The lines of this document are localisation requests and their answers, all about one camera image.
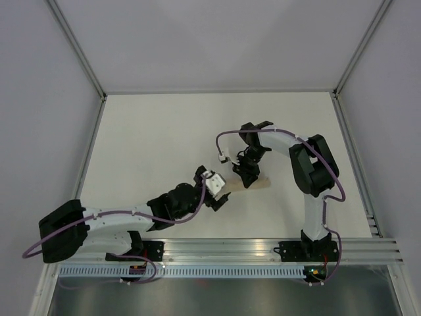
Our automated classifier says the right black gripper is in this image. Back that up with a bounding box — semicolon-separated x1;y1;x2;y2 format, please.
232;147;267;189

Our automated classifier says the beige cloth napkin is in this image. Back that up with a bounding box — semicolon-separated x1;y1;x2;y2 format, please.
224;177;271;192

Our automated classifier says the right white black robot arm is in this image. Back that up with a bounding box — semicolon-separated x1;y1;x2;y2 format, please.
232;121;339;260

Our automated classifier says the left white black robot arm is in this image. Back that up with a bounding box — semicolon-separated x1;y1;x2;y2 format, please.
39;166;229;263

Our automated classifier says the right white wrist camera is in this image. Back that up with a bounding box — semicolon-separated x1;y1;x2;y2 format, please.
218;148;239;165

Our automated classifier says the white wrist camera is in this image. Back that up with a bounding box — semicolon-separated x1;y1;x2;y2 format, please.
218;148;239;165
201;171;226;198

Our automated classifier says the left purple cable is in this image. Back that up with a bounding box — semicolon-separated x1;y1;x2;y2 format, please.
22;176;211;259

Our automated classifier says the purple cable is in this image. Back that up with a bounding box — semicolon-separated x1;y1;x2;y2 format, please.
214;128;346;264
22;176;211;259

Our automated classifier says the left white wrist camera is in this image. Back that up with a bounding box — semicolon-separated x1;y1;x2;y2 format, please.
201;171;226;198

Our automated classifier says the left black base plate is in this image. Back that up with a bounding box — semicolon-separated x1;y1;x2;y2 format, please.
105;240;164;262

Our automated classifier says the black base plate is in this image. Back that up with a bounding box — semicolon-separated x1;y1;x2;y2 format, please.
105;240;164;262
273;241;339;263

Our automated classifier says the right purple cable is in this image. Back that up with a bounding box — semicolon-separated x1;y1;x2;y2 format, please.
214;128;346;264

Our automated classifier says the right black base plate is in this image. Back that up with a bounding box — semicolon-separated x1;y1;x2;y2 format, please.
273;241;339;263

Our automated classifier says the white slotted cable duct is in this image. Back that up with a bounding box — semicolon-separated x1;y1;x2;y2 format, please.
59;264;305;278

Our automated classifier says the aluminium mounting rail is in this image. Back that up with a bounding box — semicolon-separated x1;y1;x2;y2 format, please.
78;238;405;264

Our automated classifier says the left aluminium frame post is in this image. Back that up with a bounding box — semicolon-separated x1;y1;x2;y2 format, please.
45;0;107;99

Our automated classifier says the aluminium frame post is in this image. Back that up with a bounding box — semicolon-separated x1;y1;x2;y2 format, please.
331;0;394;98
45;0;107;99

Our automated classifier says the right aluminium frame post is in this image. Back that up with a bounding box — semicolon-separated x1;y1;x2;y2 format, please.
331;0;394;98

